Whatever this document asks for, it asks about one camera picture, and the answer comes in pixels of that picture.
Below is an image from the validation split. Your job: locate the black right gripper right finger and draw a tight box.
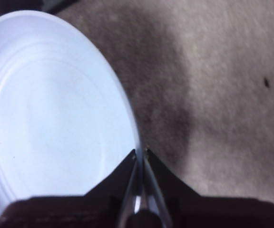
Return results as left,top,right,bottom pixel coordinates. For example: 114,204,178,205
143,148,274,228

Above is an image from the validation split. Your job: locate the pale blue round plate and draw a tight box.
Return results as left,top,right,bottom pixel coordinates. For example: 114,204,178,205
0,9,144,228

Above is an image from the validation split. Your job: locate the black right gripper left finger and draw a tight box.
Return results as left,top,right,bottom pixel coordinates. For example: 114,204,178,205
0,149,138,228

